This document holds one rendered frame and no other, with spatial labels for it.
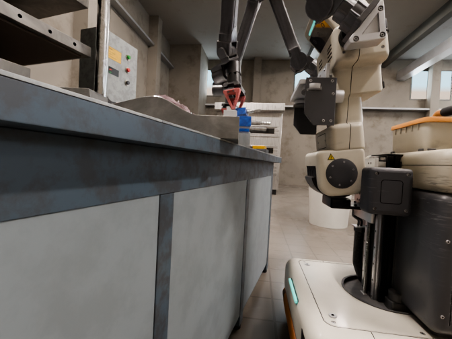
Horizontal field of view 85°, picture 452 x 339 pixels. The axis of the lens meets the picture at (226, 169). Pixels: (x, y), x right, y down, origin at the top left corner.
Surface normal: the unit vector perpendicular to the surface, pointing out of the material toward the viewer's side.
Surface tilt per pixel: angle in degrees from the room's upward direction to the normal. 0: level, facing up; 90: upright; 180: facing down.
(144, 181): 90
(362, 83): 90
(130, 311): 90
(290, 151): 90
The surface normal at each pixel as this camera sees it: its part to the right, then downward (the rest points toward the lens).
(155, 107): -0.05, 0.02
